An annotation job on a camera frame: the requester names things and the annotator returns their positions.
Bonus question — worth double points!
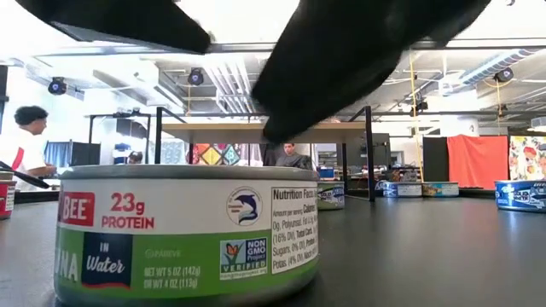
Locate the blue label tuna can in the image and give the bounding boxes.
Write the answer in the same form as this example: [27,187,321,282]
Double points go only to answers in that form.
[381,181,424,199]
[494,179,546,213]

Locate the green Bumble Bee tuna can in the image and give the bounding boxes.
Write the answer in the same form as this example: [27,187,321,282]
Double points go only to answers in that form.
[53,164,321,307]

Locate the wooden shelf with black legs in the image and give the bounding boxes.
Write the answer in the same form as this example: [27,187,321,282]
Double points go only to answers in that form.
[154,105,376,204]

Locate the hanging black device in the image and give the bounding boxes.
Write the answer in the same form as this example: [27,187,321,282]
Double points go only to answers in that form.
[409,91,430,119]

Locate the black panel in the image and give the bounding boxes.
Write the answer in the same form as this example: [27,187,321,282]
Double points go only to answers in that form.
[421,136,449,183]

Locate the colourful patchwork quilt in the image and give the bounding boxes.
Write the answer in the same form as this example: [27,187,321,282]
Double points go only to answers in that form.
[194,142,242,166]

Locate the multicolour label tuna can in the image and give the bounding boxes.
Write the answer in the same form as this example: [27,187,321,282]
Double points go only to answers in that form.
[421,182,461,198]

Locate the orange cloth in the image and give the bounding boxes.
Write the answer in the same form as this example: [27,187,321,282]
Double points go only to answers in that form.
[446,134,510,191]

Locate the floral cloth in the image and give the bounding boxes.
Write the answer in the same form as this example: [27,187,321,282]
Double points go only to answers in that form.
[508,135,546,182]

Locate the black table mat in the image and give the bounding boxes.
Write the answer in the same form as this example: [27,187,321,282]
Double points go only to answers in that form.
[0,194,546,307]

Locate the red label can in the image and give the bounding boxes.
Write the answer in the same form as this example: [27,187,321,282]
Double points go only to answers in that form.
[0,179,17,221]

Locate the yellow rope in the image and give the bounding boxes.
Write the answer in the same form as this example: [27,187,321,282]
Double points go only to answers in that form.
[407,50,424,182]

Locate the black ceiling camera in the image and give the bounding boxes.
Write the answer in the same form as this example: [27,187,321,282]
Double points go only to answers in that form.
[46,76,68,96]
[187,67,205,87]
[493,67,515,84]

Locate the black metal stand frame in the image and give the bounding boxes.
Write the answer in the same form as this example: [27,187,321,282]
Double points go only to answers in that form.
[87,108,154,167]

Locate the white ribbed duct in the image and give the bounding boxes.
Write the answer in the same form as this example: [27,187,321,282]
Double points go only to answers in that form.
[458,47,546,86]

